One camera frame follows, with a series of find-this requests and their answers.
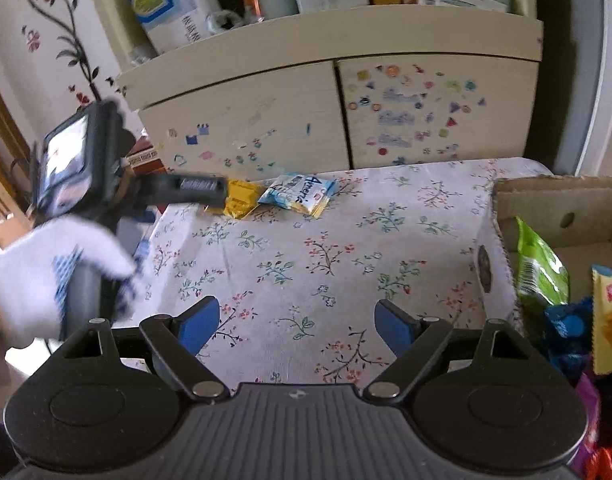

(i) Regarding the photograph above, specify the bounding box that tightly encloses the white jar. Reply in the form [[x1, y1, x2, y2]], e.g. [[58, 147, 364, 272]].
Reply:
[[258, 0, 300, 22]]

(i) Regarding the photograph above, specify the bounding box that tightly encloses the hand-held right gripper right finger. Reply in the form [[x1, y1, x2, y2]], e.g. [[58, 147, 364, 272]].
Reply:
[[363, 299, 544, 401]]

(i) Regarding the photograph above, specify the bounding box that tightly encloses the cream cabinet with stickers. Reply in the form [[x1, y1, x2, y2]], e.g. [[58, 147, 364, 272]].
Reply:
[[80, 0, 544, 186]]

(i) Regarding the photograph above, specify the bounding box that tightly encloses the clear tape roll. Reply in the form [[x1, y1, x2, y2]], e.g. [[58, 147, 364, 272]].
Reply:
[[206, 10, 244, 36]]

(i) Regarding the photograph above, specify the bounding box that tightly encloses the white refrigerator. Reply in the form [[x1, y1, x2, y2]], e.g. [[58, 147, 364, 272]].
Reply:
[[551, 0, 612, 178]]

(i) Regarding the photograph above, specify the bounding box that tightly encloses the person's left hand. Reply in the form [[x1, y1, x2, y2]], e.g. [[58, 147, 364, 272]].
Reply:
[[0, 217, 146, 348]]

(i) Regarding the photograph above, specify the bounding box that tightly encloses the light blue white snack packet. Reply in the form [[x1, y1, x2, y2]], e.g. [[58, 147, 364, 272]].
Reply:
[[257, 172, 337, 218]]

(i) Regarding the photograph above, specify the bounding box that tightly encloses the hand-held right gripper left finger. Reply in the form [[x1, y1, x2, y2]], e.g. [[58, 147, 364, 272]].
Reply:
[[53, 296, 227, 401]]

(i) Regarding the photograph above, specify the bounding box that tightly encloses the cardboard box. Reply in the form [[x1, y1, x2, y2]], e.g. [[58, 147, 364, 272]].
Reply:
[[492, 174, 612, 480]]

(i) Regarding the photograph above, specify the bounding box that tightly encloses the small yellow snack packet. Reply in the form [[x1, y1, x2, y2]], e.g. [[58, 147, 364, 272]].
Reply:
[[222, 179, 265, 220]]

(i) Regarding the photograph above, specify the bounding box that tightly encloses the red box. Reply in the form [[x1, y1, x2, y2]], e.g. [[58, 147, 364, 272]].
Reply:
[[127, 135, 167, 177]]

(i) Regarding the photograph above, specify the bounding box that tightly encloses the green snack bag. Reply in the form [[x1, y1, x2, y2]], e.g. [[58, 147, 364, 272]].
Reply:
[[515, 216, 571, 311]]

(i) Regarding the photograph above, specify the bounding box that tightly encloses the large blue snack bag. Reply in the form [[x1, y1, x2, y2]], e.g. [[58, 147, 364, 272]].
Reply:
[[543, 297, 594, 376]]

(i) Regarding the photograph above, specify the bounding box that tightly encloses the purple snack bag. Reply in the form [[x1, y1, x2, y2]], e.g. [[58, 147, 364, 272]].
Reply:
[[571, 375, 602, 476]]

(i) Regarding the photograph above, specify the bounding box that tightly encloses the white blue green carton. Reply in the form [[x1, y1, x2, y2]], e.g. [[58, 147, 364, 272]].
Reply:
[[130, 0, 221, 55]]

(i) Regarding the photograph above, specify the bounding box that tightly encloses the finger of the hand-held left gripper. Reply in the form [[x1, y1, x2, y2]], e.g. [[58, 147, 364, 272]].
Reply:
[[153, 172, 230, 209]]

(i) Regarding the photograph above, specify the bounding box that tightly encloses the yellow snack bag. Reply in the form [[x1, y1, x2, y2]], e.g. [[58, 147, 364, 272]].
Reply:
[[590, 265, 612, 376]]

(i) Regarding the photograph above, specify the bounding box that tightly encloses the orange snack bag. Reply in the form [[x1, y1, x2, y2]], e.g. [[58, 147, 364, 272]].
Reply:
[[583, 445, 612, 480]]

